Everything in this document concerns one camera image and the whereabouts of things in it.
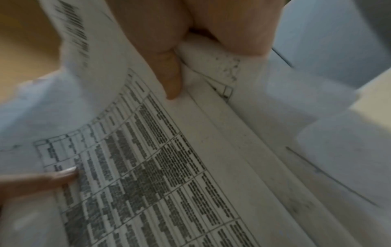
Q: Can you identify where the person's left hand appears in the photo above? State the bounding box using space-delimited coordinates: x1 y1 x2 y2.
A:
0 166 80 208

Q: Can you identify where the person's right hand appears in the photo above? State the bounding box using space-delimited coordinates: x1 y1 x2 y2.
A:
103 0 285 100

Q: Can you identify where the white paper sheet with table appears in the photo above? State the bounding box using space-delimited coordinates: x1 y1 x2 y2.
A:
30 67 306 247

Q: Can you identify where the stack of printed paper sheets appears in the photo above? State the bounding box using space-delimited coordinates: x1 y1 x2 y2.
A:
0 0 391 247

